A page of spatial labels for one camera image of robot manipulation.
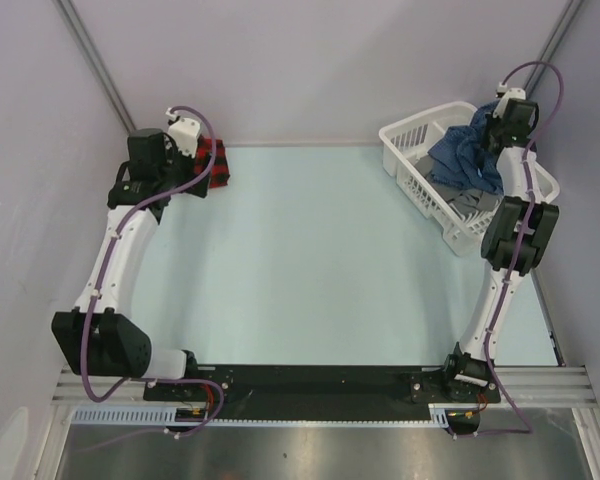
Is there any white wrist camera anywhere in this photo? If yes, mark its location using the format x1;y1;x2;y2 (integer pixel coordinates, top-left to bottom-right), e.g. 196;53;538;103
165;109;201;157
492;82;527;118

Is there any white slotted cable duct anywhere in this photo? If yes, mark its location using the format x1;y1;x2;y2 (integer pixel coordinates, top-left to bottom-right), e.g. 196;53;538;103
72;405;449;428

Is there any aluminium rail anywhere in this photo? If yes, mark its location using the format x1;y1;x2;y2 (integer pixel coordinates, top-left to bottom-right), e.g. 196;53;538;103
52;367;596;408

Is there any red black plaid shirt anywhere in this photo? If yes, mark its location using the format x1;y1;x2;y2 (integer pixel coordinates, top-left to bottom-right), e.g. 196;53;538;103
194;136;230;189

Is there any grey shirt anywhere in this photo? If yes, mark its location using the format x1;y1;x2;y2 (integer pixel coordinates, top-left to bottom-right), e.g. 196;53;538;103
415;156;501;217

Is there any white plastic basket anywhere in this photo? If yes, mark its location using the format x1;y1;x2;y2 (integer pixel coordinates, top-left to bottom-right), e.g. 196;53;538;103
379;99;559;256

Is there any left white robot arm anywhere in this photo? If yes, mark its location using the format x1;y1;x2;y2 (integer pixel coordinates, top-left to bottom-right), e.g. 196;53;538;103
51;118;201;400

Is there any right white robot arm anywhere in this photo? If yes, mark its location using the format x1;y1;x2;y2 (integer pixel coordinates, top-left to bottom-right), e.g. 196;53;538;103
441;97;559;403

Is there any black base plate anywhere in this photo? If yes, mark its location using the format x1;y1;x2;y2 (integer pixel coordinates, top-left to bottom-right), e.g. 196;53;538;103
143;363;501;424

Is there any blue checked shirt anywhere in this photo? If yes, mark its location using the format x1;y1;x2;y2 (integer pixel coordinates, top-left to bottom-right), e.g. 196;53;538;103
428;101;504;195

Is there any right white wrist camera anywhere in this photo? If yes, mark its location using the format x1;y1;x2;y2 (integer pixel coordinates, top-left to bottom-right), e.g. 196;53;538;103
492;82;527;118

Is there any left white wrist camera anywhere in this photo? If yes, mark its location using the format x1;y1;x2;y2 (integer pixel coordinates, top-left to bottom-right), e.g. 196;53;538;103
165;109;201;157

